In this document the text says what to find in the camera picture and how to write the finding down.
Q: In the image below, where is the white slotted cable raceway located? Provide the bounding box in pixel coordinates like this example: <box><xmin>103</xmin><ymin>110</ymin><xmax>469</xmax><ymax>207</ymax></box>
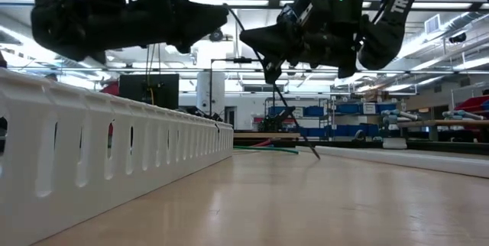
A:
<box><xmin>0</xmin><ymin>66</ymin><xmax>235</xmax><ymax>246</ymax></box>

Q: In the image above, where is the grey blue cylinder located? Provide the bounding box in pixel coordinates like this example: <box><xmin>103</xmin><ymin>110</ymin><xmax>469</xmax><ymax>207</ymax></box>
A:
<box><xmin>442</xmin><ymin>109</ymin><xmax>489</xmax><ymax>121</ymax></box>
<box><xmin>381</xmin><ymin>108</ymin><xmax>420</xmax><ymax>123</ymax></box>

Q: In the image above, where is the white ceiling vent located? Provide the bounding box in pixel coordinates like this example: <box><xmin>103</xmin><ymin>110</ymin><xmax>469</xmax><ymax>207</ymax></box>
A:
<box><xmin>424</xmin><ymin>13</ymin><xmax>442</xmax><ymax>35</ymax></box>

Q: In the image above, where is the red storage bin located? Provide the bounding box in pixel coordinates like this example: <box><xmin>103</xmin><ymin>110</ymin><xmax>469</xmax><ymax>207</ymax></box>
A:
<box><xmin>454</xmin><ymin>95</ymin><xmax>489</xmax><ymax>113</ymax></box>

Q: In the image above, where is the silver ventilation duct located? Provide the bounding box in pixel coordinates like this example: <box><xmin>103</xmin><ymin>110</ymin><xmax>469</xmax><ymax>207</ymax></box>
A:
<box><xmin>368</xmin><ymin>11</ymin><xmax>489</xmax><ymax>72</ymax></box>

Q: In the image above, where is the yellow hanging cable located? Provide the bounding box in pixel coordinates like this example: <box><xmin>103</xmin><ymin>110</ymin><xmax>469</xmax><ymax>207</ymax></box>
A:
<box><xmin>146</xmin><ymin>45</ymin><xmax>156</xmax><ymax>105</ymax></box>

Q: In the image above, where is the white cylindrical tank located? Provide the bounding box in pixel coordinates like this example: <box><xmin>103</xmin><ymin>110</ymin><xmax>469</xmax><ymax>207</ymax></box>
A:
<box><xmin>196</xmin><ymin>70</ymin><xmax>226</xmax><ymax>117</ymax></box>

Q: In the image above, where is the wooden workbench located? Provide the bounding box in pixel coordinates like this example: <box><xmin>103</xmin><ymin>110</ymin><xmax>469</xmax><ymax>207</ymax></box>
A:
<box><xmin>397</xmin><ymin>118</ymin><xmax>489</xmax><ymax>129</ymax></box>

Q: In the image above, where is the metal shelf rack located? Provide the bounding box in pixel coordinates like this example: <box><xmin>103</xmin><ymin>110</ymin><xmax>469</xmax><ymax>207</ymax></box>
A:
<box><xmin>263</xmin><ymin>95</ymin><xmax>400</xmax><ymax>140</ymax></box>

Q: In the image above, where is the black monitor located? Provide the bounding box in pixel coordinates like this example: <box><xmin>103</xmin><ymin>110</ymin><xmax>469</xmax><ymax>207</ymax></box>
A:
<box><xmin>118</xmin><ymin>73</ymin><xmax>180</xmax><ymax>111</ymax></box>

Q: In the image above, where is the thin black rod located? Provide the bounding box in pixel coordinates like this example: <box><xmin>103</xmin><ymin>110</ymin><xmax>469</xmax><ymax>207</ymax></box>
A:
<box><xmin>223</xmin><ymin>3</ymin><xmax>321</xmax><ymax>160</ymax></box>

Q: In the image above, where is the white raceway cover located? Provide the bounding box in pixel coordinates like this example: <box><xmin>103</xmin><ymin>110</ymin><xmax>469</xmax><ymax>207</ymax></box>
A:
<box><xmin>296</xmin><ymin>145</ymin><xmax>489</xmax><ymax>180</ymax></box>

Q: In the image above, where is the coloured wire bundle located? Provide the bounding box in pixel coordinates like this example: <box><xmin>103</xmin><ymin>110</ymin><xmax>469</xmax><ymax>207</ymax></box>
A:
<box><xmin>250</xmin><ymin>138</ymin><xmax>276</xmax><ymax>148</ymax></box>

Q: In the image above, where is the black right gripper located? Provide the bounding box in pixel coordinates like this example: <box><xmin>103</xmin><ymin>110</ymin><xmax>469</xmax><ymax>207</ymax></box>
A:
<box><xmin>238</xmin><ymin>0</ymin><xmax>367</xmax><ymax>85</ymax></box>

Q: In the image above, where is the small black ceiling device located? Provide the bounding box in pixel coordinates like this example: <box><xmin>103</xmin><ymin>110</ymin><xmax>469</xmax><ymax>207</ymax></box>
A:
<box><xmin>449</xmin><ymin>31</ymin><xmax>468</xmax><ymax>44</ymax></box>

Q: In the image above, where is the black aluminium table frame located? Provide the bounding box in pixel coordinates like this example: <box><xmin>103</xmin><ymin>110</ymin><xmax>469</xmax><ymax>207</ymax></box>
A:
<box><xmin>232</xmin><ymin>138</ymin><xmax>489</xmax><ymax>156</ymax></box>

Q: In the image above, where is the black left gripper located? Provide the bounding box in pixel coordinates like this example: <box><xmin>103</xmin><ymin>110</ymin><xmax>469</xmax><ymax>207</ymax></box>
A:
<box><xmin>125</xmin><ymin>0</ymin><xmax>231</xmax><ymax>55</ymax></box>

